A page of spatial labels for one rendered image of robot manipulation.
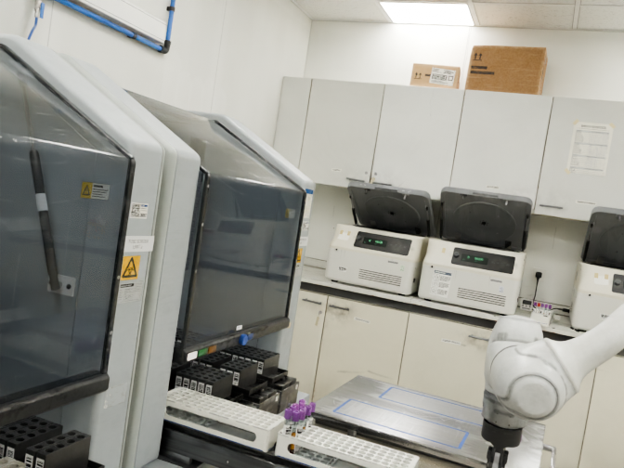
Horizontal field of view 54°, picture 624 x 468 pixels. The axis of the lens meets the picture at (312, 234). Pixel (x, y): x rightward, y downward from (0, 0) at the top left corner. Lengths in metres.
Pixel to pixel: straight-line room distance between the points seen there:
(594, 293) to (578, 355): 2.47
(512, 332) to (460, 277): 2.38
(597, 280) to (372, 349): 1.31
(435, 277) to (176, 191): 2.48
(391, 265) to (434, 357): 0.59
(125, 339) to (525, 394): 0.75
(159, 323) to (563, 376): 0.80
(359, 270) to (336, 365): 0.60
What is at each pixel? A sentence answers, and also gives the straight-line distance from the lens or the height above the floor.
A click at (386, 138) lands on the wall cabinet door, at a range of 4.01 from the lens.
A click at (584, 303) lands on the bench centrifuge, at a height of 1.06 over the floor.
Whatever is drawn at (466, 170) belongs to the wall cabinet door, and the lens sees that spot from 3.89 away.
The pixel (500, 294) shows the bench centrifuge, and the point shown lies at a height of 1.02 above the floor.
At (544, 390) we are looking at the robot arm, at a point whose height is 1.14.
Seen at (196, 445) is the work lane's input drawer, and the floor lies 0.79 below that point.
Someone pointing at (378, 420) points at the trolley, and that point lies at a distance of 1.72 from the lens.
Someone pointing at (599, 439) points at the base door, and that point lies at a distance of 3.72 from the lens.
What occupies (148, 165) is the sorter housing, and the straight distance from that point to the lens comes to 1.23.
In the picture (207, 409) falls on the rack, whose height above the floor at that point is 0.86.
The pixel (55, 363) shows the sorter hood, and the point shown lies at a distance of 1.13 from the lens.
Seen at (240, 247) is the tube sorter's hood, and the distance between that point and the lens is 1.58.
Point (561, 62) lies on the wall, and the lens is 4.33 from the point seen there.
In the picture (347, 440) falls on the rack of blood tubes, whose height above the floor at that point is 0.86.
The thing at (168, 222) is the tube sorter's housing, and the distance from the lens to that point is 1.32.
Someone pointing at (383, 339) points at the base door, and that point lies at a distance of 3.71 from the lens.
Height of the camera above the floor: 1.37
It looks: 3 degrees down
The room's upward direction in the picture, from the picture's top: 9 degrees clockwise
